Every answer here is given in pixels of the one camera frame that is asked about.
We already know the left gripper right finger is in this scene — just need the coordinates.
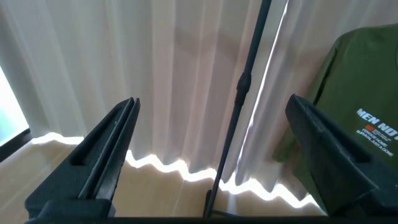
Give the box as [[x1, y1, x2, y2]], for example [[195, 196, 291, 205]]
[[284, 93, 398, 217]]

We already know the green long-sleeved shirt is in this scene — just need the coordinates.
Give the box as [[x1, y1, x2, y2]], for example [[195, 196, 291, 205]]
[[272, 23, 398, 215]]

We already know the beige curtain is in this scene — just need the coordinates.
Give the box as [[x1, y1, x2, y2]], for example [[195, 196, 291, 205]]
[[0, 0, 398, 202]]

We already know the window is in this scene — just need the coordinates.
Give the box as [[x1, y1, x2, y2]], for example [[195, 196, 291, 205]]
[[0, 65, 34, 163]]

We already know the black clothes rack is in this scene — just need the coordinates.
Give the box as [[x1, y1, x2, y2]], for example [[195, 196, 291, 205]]
[[202, 0, 273, 218]]

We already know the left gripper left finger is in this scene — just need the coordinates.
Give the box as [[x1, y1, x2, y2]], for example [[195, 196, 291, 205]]
[[24, 96, 142, 219]]

